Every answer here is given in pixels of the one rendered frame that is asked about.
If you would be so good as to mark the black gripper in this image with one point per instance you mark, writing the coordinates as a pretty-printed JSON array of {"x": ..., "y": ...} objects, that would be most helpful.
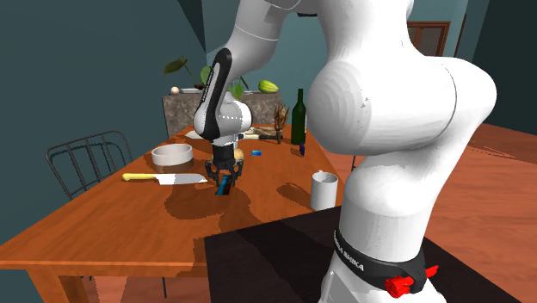
[{"x": 223, "y": 154}]

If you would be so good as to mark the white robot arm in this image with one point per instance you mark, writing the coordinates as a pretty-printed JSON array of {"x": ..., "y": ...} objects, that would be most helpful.
[{"x": 398, "y": 105}]

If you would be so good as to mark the blue and black flat block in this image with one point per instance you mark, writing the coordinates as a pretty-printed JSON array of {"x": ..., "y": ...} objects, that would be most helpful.
[{"x": 223, "y": 186}]

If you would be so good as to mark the tan round fruit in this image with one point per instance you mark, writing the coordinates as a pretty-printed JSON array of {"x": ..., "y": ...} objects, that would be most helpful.
[{"x": 239, "y": 155}]

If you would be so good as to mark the small blue block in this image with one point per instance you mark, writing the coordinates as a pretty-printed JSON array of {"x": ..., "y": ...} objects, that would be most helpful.
[{"x": 256, "y": 152}]

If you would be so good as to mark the white plate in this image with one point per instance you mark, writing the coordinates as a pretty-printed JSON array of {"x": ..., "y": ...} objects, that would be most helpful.
[{"x": 193, "y": 134}]

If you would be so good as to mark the white round bowl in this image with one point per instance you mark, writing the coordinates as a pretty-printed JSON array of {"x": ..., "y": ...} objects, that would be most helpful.
[{"x": 172, "y": 155}]

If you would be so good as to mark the marble sideboard with plant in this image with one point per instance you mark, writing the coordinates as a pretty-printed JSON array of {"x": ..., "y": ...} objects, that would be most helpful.
[{"x": 182, "y": 111}]

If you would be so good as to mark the brown spiky figure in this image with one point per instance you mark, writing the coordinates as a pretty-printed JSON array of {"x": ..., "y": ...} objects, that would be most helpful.
[{"x": 280, "y": 119}]

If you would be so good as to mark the dark blue pen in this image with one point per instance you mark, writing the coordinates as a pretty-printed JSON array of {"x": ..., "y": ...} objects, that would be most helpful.
[{"x": 302, "y": 149}]

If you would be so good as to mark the dark green bottle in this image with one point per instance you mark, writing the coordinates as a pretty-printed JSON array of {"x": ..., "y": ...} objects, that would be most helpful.
[{"x": 298, "y": 121}]

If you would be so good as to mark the dark robot stand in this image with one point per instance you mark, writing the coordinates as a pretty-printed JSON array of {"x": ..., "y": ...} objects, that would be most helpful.
[{"x": 268, "y": 260}]

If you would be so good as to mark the white mug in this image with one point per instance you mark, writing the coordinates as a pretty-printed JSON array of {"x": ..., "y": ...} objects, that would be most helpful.
[{"x": 323, "y": 193}]

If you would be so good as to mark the wooden table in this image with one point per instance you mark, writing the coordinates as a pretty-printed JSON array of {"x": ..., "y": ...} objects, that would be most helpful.
[{"x": 126, "y": 226}]

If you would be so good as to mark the brown framed door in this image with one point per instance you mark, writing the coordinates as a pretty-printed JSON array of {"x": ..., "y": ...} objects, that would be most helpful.
[{"x": 428, "y": 38}]

